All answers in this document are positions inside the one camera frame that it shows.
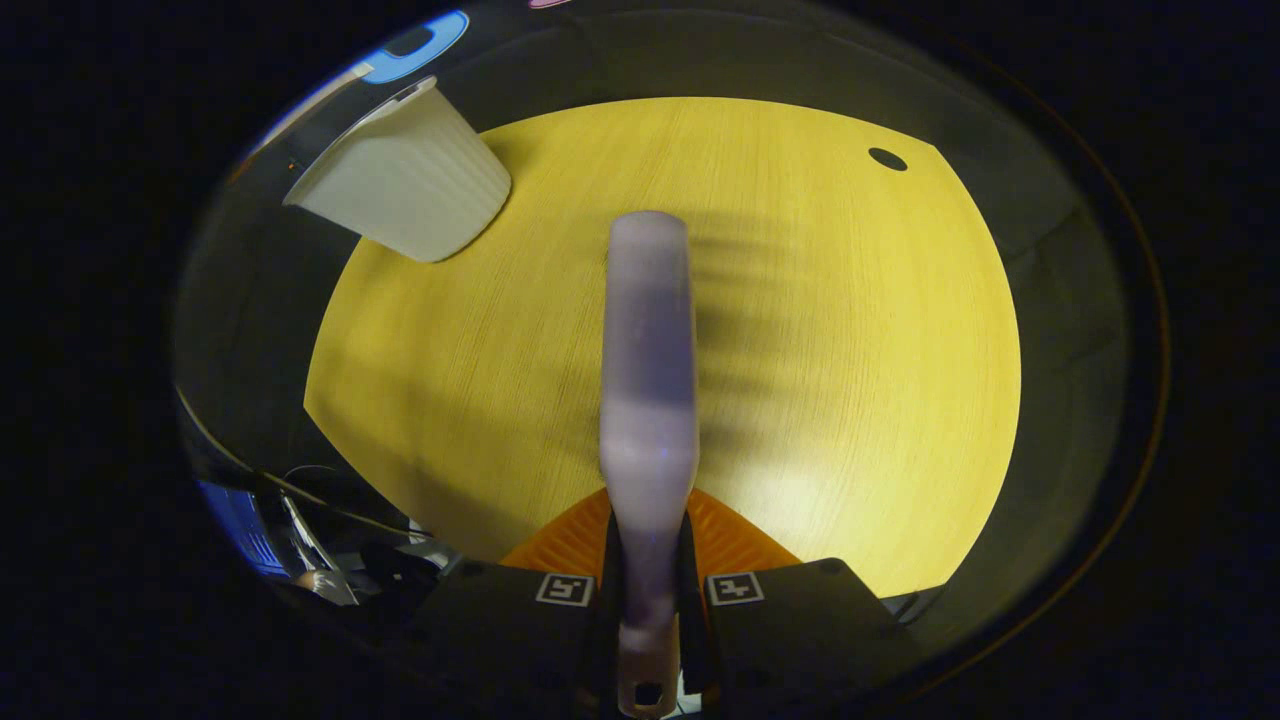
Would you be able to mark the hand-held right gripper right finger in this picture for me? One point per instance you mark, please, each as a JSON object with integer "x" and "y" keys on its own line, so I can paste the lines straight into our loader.
{"x": 800, "y": 620}

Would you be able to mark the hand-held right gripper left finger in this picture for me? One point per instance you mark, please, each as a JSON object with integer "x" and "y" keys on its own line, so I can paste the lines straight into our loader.
{"x": 510, "y": 620}

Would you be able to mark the small purple broom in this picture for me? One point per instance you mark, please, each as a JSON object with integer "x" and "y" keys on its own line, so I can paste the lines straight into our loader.
{"x": 648, "y": 400}

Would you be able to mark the white ribbed garbage bin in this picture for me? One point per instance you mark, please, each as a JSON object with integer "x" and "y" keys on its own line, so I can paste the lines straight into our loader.
{"x": 410, "y": 180}

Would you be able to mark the blue panel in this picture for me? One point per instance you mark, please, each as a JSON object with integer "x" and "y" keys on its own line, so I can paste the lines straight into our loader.
{"x": 235, "y": 525}

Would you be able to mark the black desk grommet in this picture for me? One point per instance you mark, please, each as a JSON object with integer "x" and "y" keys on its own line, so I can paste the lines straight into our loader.
{"x": 887, "y": 159}

